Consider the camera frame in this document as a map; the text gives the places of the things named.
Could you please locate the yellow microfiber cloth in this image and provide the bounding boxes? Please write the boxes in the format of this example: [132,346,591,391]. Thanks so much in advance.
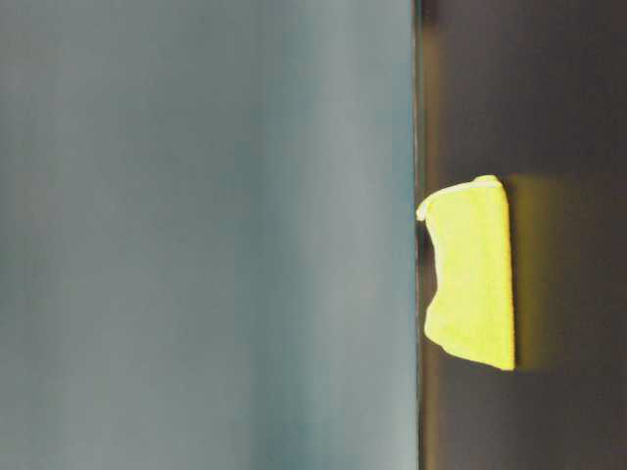
[416,175,515,371]

